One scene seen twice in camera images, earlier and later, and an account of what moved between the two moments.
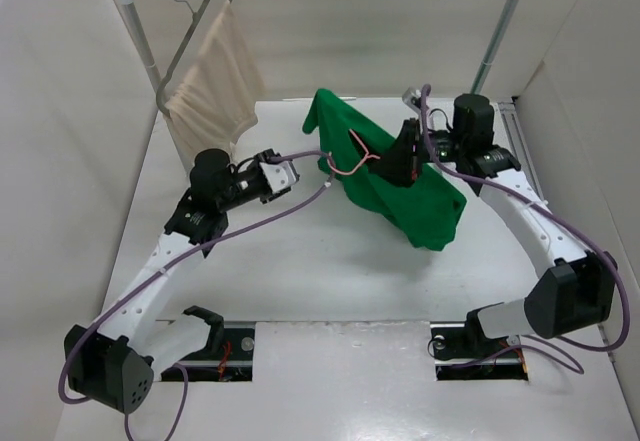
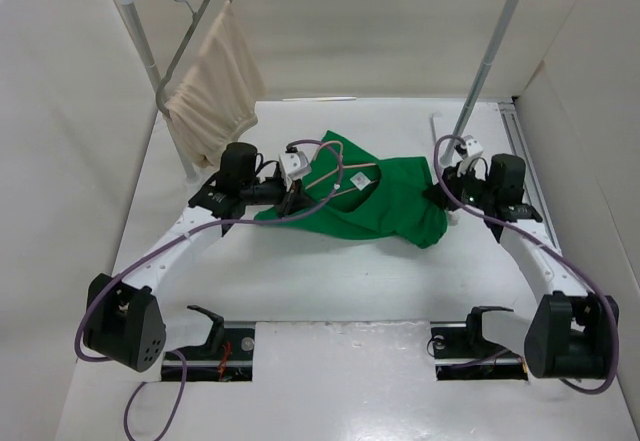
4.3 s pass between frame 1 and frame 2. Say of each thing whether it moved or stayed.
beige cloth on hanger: stayed
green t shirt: moved
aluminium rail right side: stayed
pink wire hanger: moved
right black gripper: moved
